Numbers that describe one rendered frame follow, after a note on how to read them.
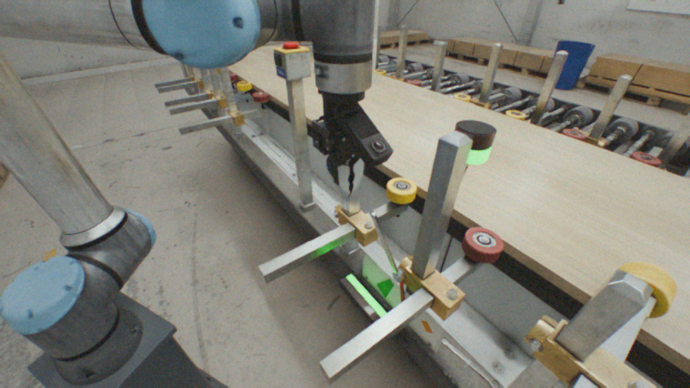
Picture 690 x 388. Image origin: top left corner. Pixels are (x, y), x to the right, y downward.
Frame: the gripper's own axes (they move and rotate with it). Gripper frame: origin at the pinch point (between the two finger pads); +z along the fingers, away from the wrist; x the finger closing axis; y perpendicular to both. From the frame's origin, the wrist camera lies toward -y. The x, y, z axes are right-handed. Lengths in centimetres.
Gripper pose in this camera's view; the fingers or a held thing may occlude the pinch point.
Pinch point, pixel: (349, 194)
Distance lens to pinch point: 55.9
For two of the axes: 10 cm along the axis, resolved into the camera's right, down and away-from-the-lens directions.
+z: 0.0, 8.0, 6.0
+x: -8.1, 3.5, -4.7
